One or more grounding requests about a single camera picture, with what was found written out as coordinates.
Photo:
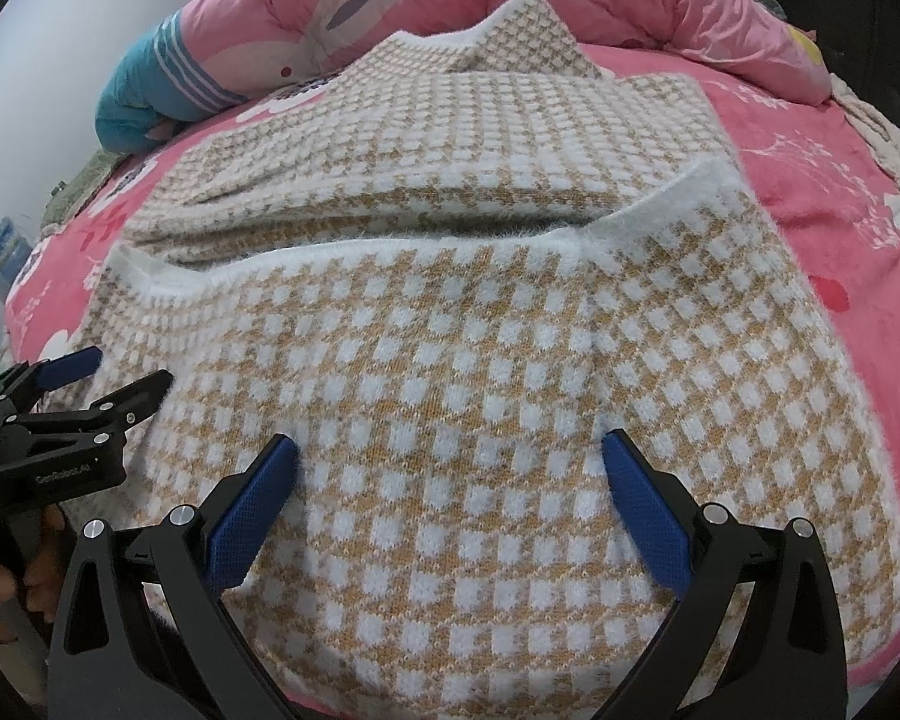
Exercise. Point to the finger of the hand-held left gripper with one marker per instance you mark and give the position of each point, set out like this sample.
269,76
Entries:
135,394
67,367

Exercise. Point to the plaid cloth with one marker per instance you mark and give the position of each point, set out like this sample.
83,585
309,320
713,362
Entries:
765,1

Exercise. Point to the grey green cloth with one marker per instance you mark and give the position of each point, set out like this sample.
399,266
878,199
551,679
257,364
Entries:
82,184

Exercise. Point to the pink printed quilt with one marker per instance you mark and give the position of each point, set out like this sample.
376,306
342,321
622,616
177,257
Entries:
645,7

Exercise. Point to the black upholstered headboard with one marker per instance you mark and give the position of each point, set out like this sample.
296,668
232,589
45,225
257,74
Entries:
870,52

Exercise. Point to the blue package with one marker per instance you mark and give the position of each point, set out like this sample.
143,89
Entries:
7,251

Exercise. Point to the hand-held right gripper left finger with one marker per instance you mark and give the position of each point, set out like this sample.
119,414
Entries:
255,510

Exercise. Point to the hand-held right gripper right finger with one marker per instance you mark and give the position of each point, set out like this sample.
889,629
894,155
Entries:
645,510

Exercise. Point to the beige white houndstooth coat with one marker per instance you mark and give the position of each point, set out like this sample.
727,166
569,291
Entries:
457,360

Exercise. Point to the pink floral bed blanket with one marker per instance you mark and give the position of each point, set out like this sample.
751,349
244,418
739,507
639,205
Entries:
817,187

